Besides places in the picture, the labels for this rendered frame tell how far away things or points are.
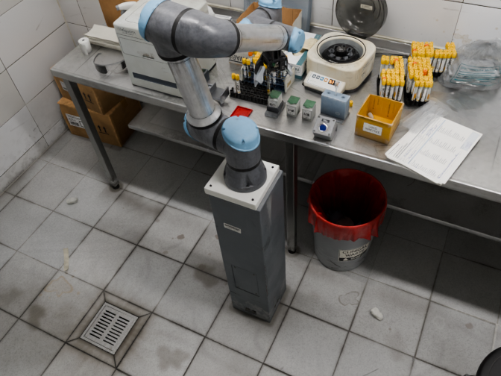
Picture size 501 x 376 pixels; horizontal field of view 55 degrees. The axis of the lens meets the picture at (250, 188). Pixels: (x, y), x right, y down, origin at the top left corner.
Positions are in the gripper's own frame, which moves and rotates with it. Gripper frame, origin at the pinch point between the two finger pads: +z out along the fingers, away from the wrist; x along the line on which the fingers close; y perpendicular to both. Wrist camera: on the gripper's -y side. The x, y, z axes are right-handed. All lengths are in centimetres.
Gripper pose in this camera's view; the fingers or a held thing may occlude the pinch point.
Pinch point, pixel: (272, 80)
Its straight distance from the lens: 188.6
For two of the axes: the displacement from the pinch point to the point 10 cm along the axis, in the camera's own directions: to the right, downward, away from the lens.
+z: 0.8, 6.4, 7.6
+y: 3.5, 7.0, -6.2
